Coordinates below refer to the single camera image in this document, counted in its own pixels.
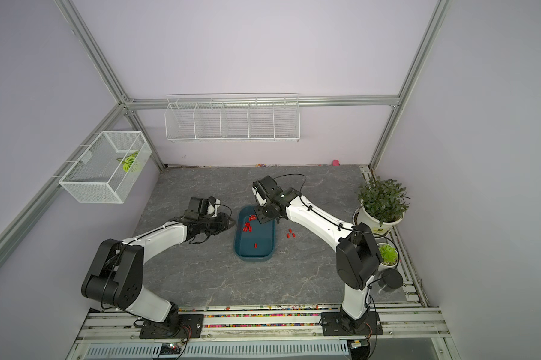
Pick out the white wire wall shelf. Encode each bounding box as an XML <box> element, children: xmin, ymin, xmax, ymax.
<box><xmin>164</xmin><ymin>93</ymin><xmax>301</xmax><ymax>143</ymax></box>

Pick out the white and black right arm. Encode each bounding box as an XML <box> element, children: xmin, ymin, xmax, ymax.
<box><xmin>252</xmin><ymin>188</ymin><xmax>384</xmax><ymax>321</ymax></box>

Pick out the green circuit board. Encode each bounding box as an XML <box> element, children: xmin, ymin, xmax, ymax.
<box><xmin>159</xmin><ymin>343</ymin><xmax>183</xmax><ymax>356</ymax></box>

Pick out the green potted plant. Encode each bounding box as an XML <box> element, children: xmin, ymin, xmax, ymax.
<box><xmin>358</xmin><ymin>177</ymin><xmax>411</xmax><ymax>224</ymax></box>

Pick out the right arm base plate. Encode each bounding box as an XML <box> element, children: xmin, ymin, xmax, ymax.
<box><xmin>319</xmin><ymin>310</ymin><xmax>384</xmax><ymax>338</ymax></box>

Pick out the white mesh wall basket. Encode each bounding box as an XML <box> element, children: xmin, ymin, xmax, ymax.
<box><xmin>59</xmin><ymin>130</ymin><xmax>152</xmax><ymax>204</ymax></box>

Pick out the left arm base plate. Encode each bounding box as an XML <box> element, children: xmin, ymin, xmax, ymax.
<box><xmin>138</xmin><ymin>313</ymin><xmax>204</xmax><ymax>340</ymax></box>

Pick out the white plant pot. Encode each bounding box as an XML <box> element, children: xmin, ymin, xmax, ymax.
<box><xmin>354</xmin><ymin>207</ymin><xmax>404</xmax><ymax>236</ymax></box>

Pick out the small green plant pot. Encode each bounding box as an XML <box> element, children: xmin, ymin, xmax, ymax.
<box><xmin>378</xmin><ymin>243</ymin><xmax>399</xmax><ymax>272</ymax></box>

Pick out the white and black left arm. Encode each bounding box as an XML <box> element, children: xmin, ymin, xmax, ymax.
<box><xmin>81</xmin><ymin>212</ymin><xmax>236</xmax><ymax>327</ymax></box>

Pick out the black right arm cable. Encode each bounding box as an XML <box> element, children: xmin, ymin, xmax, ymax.
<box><xmin>272</xmin><ymin>173</ymin><xmax>402</xmax><ymax>289</ymax></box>

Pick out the white ventilation grille strip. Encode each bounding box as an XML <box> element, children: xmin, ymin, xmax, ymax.
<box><xmin>81</xmin><ymin>340</ymin><xmax>350</xmax><ymax>359</ymax></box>

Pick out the aluminium rail bed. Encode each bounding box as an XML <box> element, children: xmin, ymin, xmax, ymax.
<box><xmin>67</xmin><ymin>302</ymin><xmax>460</xmax><ymax>359</ymax></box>

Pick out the green item in basket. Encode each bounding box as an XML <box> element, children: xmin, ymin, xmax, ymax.
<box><xmin>116</xmin><ymin>151</ymin><xmax>141</xmax><ymax>173</ymax></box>

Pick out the black cylinder cup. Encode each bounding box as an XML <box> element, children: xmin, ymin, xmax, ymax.
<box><xmin>378</xmin><ymin>268</ymin><xmax>404</xmax><ymax>293</ymax></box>

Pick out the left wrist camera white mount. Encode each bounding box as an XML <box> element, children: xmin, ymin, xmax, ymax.
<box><xmin>183</xmin><ymin>196</ymin><xmax>221</xmax><ymax>221</ymax></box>

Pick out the teal plastic storage box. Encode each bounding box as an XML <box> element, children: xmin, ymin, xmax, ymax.
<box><xmin>234</xmin><ymin>206</ymin><xmax>276</xmax><ymax>262</ymax></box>

